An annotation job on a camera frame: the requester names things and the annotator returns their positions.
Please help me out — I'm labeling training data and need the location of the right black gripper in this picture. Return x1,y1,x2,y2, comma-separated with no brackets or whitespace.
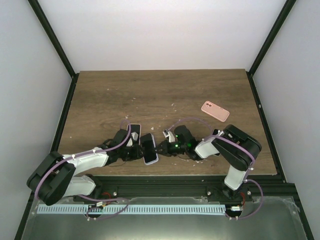
153,140,188,158

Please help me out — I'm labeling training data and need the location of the lavender phone case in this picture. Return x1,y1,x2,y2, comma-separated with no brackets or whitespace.
139,132,160,166

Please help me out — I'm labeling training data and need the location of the beige phone case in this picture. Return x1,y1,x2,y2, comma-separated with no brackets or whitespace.
126,123,141,144

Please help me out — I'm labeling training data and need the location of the teal-edged black phone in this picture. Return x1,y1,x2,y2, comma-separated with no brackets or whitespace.
126,124,141,135

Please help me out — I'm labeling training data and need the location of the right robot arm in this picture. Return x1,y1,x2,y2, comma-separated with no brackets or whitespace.
153,124,262,202

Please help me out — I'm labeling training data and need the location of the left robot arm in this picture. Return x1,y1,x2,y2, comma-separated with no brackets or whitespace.
26,124,143,206

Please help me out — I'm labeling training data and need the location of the pink phone case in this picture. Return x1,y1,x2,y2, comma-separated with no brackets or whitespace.
200,101,230,122

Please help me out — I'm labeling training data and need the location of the metal sheet plate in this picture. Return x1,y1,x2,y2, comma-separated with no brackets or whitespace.
22,197,307,240

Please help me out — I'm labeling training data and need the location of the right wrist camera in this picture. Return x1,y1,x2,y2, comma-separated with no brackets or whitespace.
162,129,176,143

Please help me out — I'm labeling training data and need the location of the light blue slotted cable duct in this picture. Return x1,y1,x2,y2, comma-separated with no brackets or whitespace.
36,204,226,216

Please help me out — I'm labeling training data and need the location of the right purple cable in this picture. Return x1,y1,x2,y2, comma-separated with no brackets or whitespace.
167,116,264,221

